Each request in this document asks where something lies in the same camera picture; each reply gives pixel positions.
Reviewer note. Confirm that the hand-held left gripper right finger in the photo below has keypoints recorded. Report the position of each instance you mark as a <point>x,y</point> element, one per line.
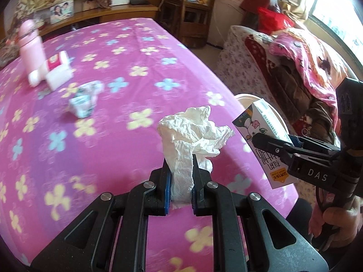
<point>198,181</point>

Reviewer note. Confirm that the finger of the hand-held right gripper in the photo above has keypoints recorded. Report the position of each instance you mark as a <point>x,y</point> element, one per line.
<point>314,146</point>
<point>272,146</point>

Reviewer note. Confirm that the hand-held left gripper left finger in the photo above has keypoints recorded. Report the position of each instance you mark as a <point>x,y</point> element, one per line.
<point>161,181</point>

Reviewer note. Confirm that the white cartoon milk carton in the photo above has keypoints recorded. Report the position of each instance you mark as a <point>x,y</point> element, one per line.
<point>263,121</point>

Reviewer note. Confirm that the white tissue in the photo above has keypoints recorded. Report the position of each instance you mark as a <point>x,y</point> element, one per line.
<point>192,136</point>

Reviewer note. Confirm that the white waste bin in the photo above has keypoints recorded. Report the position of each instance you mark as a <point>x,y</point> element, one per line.
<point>246,99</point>

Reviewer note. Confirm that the person's right hand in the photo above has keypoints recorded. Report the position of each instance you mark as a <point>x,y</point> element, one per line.
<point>343,218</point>

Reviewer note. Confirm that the person's dark clothing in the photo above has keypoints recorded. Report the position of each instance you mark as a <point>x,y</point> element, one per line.
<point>299,218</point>

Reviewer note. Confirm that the brown patterned cloth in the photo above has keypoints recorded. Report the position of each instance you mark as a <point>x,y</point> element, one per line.
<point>286,87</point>

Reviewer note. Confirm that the pink cartoon blanket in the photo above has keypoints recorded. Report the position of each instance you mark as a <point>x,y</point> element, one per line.
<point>306,59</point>

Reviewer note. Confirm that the floral covered sofa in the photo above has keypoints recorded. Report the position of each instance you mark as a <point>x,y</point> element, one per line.
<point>235,51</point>

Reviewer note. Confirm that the pink floral bed sheet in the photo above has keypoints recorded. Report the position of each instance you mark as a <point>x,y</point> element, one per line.
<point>127,76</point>

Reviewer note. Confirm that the crumpled blue white wrapper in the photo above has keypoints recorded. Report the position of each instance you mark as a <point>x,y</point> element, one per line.
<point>82,104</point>

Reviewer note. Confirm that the red plastic bag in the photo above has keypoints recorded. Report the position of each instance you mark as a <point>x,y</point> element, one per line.
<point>273,19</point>

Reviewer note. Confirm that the window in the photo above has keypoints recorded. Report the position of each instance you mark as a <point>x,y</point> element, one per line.
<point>337,11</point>

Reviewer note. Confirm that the small white box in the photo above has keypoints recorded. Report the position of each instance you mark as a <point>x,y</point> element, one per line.
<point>59,76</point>

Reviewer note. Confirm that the wooden rack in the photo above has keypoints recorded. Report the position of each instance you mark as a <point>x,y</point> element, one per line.
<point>190,14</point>

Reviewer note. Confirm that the white red-label medicine bottle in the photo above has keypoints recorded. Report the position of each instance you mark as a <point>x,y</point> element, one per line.
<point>38,76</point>

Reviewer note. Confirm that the wooden headboard shelf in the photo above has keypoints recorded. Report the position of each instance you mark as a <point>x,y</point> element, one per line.
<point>119,12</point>

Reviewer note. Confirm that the pink insulated bottle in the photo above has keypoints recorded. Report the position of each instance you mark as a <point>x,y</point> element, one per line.
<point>31,51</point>

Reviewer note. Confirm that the framed couple photo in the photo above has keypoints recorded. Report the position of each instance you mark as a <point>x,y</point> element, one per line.
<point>61,12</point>

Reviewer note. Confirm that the small wooden photo frame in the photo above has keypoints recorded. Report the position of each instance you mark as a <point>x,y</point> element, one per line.
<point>89,5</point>

